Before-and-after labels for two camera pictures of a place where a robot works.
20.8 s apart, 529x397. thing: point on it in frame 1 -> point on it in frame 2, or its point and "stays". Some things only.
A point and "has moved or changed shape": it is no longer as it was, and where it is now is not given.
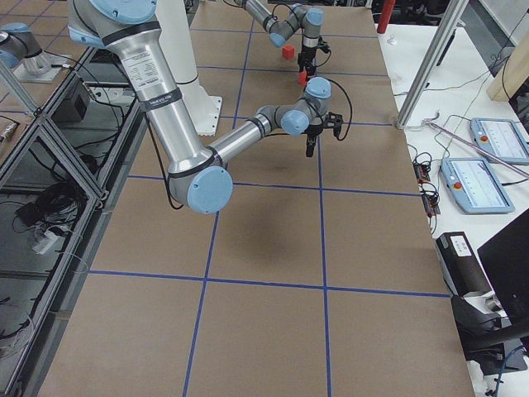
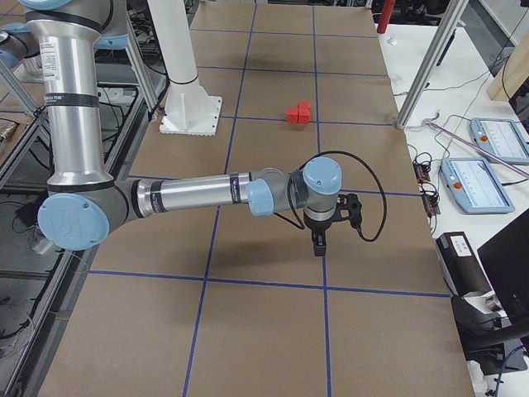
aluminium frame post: x=432 y=60 stays
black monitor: x=506 y=260 stays
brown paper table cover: x=318 y=275 stays
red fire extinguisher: x=385 y=16 stays
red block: x=302 y=78 has moved or changed shape
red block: x=288 y=51 has moved or changed shape
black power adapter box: x=462 y=267 stays
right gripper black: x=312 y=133 -> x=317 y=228
